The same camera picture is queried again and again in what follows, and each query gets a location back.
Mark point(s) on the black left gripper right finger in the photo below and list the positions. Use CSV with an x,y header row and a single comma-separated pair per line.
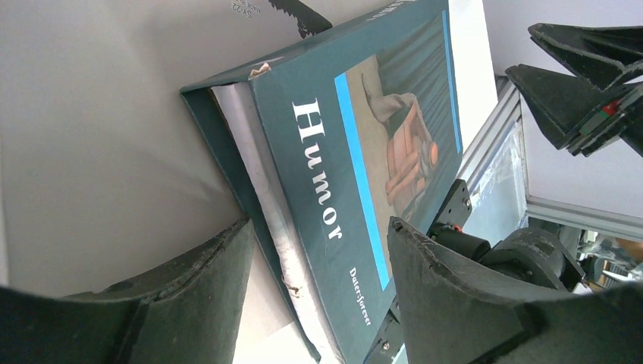
x,y
456,310

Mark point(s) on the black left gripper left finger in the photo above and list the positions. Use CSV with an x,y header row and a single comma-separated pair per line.
x,y
186,310

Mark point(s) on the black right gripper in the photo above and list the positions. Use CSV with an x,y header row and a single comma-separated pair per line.
x,y
574,113

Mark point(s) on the teal Humor book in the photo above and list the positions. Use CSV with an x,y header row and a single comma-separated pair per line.
x,y
323,142

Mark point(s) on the palm leaf cover book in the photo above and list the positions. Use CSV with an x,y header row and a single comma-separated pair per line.
x,y
307,21

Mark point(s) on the aluminium frame rail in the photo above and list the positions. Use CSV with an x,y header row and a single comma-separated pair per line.
x,y
495,170

